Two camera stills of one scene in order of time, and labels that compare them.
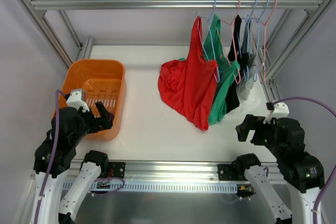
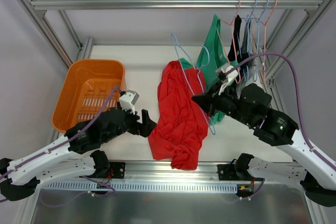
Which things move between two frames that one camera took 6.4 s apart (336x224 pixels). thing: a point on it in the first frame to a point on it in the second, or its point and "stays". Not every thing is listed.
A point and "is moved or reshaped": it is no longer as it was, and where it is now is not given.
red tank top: (189, 86) is moved or reshaped
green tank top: (217, 50) is moved or reshaped
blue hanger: (248, 24) to (239, 31)
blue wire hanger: (213, 65) to (192, 91)
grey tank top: (245, 82) stays
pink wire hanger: (238, 75) stays
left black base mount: (116, 170) stays
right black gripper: (255, 130) to (213, 102)
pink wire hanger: (264, 23) stays
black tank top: (232, 100) stays
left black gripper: (94, 118) to (137, 125)
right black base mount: (228, 172) stays
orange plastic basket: (104, 81) stays
